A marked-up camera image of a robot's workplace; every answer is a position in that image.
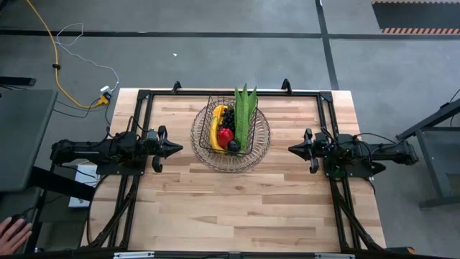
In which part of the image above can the thin white cable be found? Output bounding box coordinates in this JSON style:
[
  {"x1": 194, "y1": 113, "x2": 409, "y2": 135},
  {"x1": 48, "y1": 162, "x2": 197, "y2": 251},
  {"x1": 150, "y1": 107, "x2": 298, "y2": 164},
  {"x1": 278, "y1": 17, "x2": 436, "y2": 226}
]
[{"x1": 55, "y1": 22, "x2": 120, "y2": 93}]

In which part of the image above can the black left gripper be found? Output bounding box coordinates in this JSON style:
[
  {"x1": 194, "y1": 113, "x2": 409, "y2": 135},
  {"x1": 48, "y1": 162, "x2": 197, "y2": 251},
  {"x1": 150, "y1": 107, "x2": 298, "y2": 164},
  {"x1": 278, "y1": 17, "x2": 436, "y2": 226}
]
[{"x1": 145, "y1": 124, "x2": 184, "y2": 173}]

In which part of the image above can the yellow banana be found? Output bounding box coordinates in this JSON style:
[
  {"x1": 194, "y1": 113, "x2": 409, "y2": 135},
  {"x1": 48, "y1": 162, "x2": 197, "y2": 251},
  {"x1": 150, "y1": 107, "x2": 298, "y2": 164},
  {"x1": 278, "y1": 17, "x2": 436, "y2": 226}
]
[{"x1": 209, "y1": 115, "x2": 226, "y2": 154}]

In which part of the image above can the yellow extension cable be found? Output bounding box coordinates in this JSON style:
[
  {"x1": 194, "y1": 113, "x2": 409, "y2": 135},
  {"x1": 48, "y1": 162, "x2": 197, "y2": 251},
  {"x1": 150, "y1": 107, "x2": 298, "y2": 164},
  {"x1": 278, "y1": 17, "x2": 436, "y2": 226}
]
[{"x1": 24, "y1": 0, "x2": 111, "y2": 109}]

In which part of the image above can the silver metal bracket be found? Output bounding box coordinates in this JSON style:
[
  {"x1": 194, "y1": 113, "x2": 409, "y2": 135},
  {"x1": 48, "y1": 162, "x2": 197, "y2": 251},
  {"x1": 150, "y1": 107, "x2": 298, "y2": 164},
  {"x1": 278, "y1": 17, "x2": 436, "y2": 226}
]
[
  {"x1": 315, "y1": 253, "x2": 356, "y2": 259},
  {"x1": 113, "y1": 251, "x2": 156, "y2": 259}
]

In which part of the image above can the black grape bunch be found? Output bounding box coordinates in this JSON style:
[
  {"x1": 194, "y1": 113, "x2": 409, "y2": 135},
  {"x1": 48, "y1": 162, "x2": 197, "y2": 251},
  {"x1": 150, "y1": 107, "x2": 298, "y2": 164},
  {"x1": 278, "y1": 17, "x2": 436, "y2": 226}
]
[{"x1": 220, "y1": 107, "x2": 236, "y2": 132}]

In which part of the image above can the person's hand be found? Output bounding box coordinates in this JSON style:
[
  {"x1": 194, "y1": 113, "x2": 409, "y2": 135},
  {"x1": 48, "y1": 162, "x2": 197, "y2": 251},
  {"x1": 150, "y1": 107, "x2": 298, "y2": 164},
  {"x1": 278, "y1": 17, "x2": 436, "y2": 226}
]
[{"x1": 0, "y1": 216, "x2": 34, "y2": 256}]

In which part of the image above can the black computer mouse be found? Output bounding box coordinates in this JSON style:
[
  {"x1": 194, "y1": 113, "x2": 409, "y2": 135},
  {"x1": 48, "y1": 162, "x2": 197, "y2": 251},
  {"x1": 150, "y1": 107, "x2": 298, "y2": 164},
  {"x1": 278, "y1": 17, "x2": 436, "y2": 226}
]
[{"x1": 6, "y1": 213, "x2": 30, "y2": 231}]

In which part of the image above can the red bell pepper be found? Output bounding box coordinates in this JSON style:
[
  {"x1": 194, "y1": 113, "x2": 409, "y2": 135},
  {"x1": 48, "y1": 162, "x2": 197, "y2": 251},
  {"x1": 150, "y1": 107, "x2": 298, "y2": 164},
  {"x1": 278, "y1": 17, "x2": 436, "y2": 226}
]
[{"x1": 216, "y1": 127, "x2": 236, "y2": 150}]

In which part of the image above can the dark grey desk frame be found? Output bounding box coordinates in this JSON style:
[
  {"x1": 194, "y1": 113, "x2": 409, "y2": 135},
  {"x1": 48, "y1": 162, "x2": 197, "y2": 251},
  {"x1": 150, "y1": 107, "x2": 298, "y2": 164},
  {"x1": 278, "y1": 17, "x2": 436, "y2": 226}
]
[{"x1": 395, "y1": 99, "x2": 460, "y2": 209}]

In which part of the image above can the grey desk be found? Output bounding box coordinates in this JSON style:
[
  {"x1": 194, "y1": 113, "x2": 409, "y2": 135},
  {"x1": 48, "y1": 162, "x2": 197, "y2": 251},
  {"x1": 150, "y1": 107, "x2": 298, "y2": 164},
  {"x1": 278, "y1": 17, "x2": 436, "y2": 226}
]
[{"x1": 0, "y1": 88, "x2": 96, "y2": 202}]

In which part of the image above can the white box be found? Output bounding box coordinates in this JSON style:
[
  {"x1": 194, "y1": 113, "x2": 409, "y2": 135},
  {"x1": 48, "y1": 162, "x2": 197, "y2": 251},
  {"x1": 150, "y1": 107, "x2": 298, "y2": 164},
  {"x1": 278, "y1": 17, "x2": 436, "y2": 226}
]
[{"x1": 68, "y1": 163, "x2": 101, "y2": 209}]

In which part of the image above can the black wire basket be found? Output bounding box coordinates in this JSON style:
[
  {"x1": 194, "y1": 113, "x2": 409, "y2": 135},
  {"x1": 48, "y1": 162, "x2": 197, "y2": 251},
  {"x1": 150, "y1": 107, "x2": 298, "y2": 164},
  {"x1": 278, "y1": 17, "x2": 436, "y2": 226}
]
[{"x1": 198, "y1": 94, "x2": 259, "y2": 158}]

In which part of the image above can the green husked corn cob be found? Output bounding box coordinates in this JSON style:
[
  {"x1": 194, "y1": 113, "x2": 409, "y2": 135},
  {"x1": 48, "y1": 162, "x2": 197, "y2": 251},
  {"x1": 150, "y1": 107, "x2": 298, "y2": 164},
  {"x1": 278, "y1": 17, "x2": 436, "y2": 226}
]
[{"x1": 234, "y1": 83, "x2": 259, "y2": 153}]

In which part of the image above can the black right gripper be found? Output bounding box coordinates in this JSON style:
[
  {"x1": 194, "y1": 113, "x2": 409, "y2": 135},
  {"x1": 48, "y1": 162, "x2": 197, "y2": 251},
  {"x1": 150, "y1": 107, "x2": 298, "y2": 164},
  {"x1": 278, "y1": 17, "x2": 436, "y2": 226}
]
[{"x1": 287, "y1": 128, "x2": 326, "y2": 174}]

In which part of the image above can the black hazard-striped mat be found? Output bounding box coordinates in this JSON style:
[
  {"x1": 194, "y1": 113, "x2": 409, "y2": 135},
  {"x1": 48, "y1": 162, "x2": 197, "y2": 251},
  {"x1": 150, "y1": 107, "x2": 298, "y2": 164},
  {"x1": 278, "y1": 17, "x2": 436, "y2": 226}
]
[{"x1": 371, "y1": 1, "x2": 460, "y2": 35}]

